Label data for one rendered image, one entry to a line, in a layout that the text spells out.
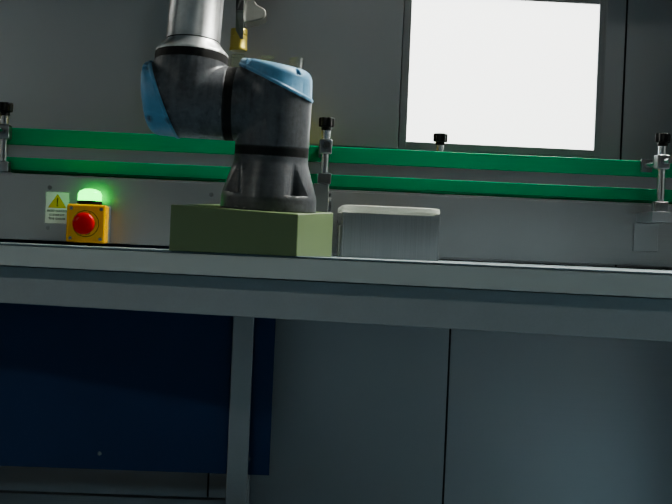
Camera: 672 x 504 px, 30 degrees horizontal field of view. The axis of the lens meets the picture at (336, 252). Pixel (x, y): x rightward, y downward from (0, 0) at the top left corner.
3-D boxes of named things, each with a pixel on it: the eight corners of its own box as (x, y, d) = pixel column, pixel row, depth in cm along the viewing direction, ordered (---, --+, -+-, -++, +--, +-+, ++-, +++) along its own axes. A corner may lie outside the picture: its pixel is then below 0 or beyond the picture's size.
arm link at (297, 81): (306, 148, 191) (312, 59, 190) (219, 142, 192) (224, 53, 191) (313, 150, 203) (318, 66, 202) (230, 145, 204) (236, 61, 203)
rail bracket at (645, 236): (653, 251, 249) (658, 138, 249) (680, 252, 233) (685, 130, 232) (630, 250, 249) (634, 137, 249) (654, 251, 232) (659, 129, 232)
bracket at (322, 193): (329, 222, 245) (330, 186, 245) (331, 221, 236) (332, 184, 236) (311, 221, 245) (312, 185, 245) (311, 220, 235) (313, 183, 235)
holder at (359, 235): (421, 259, 246) (423, 219, 246) (438, 261, 218) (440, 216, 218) (334, 255, 245) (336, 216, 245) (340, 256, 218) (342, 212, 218)
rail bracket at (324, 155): (330, 186, 247) (332, 123, 247) (333, 182, 230) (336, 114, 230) (314, 186, 247) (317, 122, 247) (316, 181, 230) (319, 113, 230)
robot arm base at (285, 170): (310, 214, 190) (314, 148, 189) (211, 207, 191) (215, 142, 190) (320, 211, 205) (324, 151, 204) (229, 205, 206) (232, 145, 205)
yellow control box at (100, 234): (109, 246, 234) (111, 206, 234) (103, 246, 227) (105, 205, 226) (71, 244, 234) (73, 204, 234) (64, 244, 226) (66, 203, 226)
